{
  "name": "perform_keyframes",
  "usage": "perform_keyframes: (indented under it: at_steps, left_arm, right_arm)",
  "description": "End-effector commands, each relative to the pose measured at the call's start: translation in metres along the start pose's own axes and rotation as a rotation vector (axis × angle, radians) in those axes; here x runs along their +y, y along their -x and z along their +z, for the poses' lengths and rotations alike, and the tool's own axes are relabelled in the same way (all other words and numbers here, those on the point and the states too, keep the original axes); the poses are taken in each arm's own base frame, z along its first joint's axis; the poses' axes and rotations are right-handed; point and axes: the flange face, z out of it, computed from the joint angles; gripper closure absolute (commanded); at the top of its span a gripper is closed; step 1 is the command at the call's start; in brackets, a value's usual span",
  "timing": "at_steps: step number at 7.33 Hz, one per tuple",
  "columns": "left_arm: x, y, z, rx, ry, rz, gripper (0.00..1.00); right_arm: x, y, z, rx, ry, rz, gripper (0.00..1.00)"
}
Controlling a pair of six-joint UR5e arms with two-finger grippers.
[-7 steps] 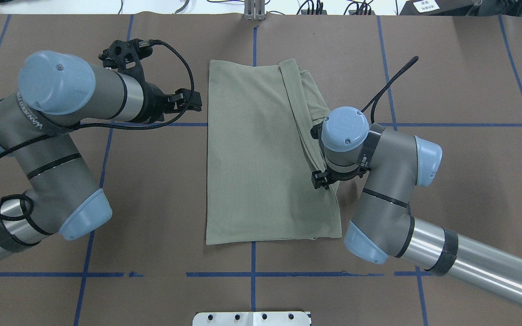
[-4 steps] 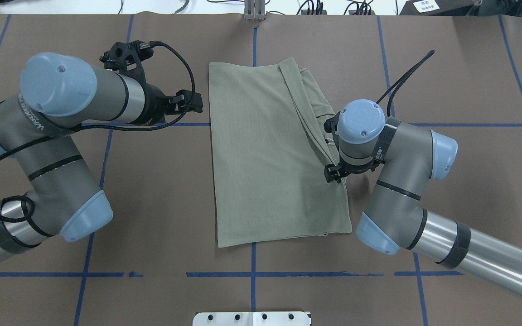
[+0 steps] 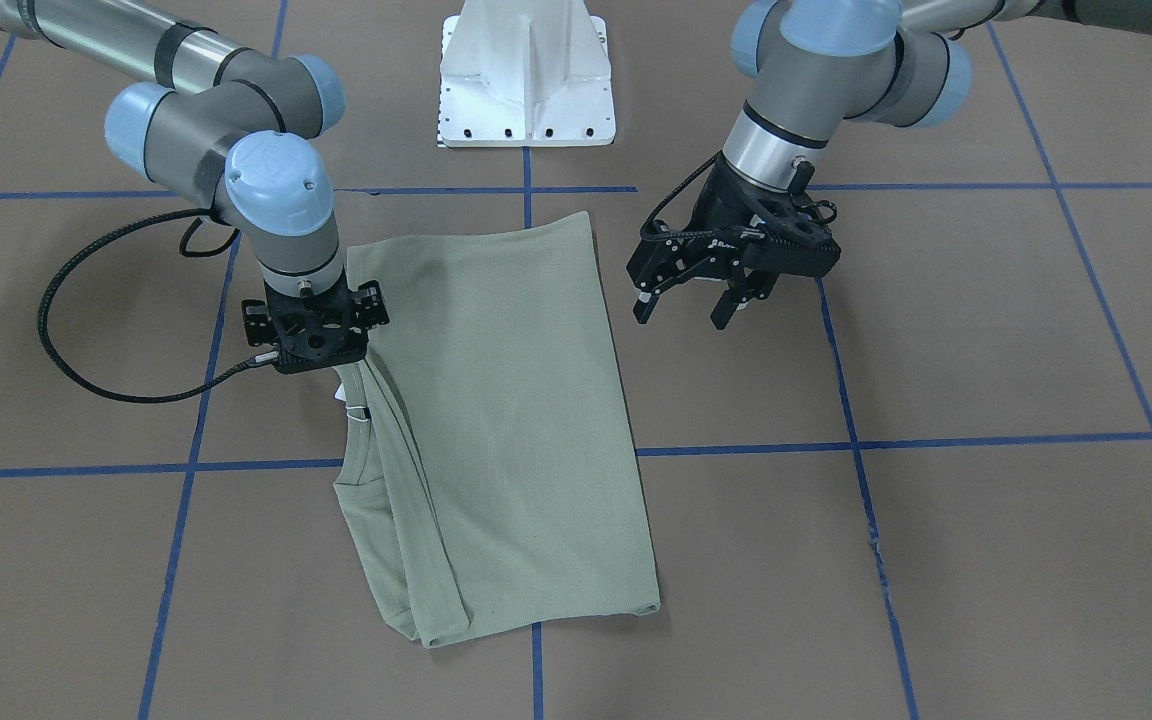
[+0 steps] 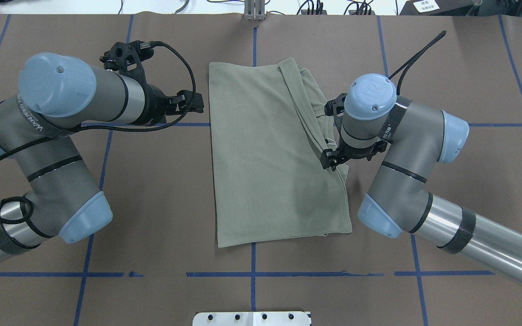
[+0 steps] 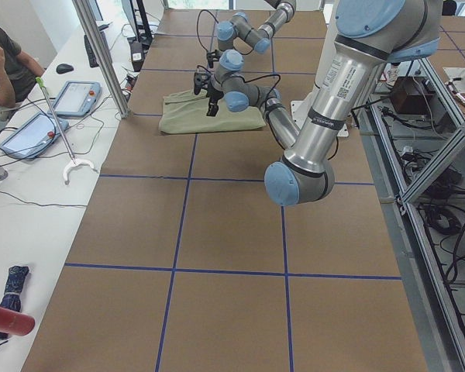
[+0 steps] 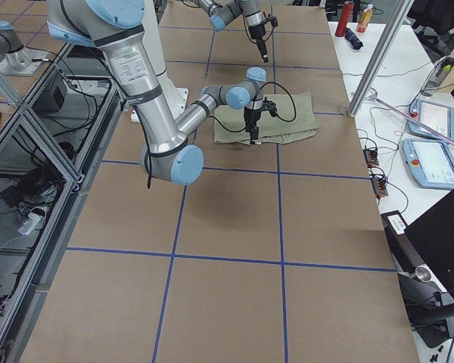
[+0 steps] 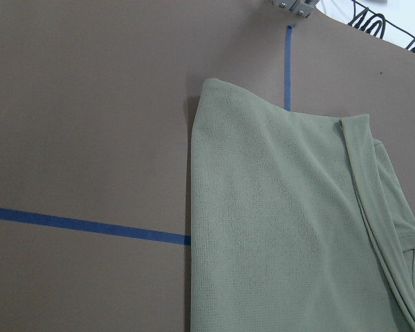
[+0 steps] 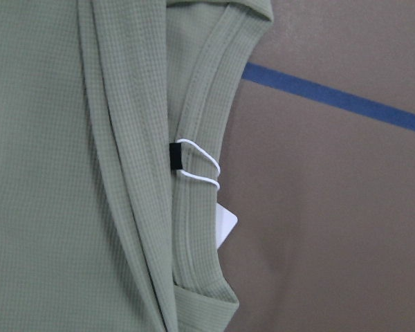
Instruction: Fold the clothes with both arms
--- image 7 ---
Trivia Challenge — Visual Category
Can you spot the olive green long-sleeve shirt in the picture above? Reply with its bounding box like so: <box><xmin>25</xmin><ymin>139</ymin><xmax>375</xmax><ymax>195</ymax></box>
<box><xmin>190</xmin><ymin>78</ymin><xmax>415</xmax><ymax>331</ymax></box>

